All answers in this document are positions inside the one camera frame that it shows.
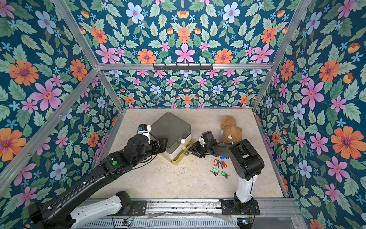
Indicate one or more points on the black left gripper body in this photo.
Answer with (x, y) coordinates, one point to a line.
(154, 150)

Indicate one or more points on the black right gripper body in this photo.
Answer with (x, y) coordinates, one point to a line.
(200, 147)

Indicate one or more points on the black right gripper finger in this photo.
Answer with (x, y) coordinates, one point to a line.
(195, 147)
(196, 153)

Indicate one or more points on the white drawer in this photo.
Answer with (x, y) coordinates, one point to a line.
(169, 150)

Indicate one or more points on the grey top drawer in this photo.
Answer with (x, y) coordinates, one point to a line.
(183, 141)

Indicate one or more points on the yellow drawer cabinet base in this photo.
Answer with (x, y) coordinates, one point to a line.
(178, 158)

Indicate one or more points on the green tag key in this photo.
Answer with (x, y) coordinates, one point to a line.
(224, 174)
(215, 171)

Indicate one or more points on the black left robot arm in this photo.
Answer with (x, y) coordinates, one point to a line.
(56, 213)

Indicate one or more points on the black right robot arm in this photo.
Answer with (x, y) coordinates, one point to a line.
(245, 159)

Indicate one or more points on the grey top drawer cabinet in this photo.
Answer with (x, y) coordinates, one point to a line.
(170, 126)

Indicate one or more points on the brown teddy bear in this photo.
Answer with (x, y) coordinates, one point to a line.
(230, 131)

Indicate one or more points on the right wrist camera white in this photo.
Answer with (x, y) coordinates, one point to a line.
(201, 141)

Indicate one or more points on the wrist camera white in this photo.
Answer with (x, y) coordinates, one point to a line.
(144, 129)
(201, 141)

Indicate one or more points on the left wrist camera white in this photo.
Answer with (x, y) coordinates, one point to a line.
(144, 129)

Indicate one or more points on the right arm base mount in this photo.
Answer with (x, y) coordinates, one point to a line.
(243, 202)

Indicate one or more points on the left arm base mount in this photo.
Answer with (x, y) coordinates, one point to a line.
(119, 204)

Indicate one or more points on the black wall hook rail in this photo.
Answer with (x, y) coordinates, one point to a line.
(178, 67)

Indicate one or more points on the aluminium frame rear top beam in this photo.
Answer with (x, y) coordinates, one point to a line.
(120, 66)

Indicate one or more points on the aluminium frame beam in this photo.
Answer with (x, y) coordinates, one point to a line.
(11, 171)
(120, 66)

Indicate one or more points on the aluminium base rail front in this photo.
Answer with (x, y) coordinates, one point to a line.
(203, 213)

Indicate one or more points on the aluminium frame left top beam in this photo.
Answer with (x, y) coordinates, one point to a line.
(11, 171)

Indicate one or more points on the aluminium frame left rear post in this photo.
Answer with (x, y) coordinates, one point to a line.
(87, 51)

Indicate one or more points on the aluminium frame post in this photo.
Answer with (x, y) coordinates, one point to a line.
(299, 14)
(87, 51)

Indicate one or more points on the aluminium frame right rear post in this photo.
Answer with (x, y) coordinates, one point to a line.
(299, 14)

